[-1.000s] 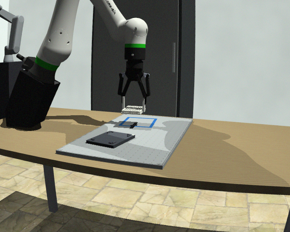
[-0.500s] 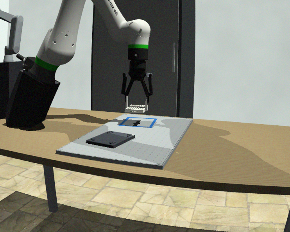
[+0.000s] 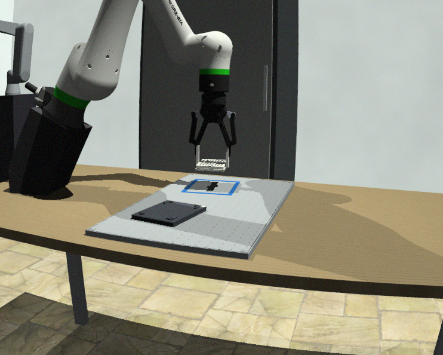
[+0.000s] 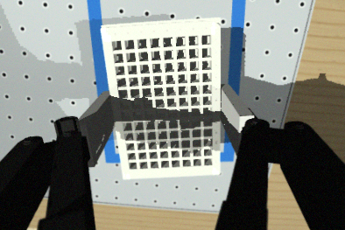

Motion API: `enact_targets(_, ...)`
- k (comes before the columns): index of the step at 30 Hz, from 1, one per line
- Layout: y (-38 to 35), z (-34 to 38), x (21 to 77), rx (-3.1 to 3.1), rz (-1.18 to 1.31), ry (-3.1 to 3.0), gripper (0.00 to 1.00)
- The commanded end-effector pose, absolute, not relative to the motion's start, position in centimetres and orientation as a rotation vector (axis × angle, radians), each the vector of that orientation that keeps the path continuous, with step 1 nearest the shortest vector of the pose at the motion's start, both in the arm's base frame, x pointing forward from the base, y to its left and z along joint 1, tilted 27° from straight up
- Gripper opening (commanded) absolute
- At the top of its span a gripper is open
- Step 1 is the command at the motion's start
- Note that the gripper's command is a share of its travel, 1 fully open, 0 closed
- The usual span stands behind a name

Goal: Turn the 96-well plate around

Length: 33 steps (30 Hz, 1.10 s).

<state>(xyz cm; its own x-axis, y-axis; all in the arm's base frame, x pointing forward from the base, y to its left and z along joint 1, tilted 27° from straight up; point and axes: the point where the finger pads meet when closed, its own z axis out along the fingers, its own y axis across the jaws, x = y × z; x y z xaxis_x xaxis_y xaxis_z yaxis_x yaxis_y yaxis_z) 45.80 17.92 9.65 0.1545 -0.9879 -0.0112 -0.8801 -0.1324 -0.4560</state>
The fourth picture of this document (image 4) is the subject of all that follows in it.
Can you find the white well plate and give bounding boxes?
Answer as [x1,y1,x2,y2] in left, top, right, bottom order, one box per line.
[101,17,221,179]

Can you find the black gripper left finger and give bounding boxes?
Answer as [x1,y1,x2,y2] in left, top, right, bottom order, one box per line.
[0,91,115,230]

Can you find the grey perforated base plate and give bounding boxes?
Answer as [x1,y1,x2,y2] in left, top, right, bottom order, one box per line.
[0,0,315,213]

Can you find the blue tape outline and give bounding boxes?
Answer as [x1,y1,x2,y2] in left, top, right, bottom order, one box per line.
[87,0,246,163]

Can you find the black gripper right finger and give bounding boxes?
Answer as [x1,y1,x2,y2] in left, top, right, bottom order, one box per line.
[215,84,345,230]

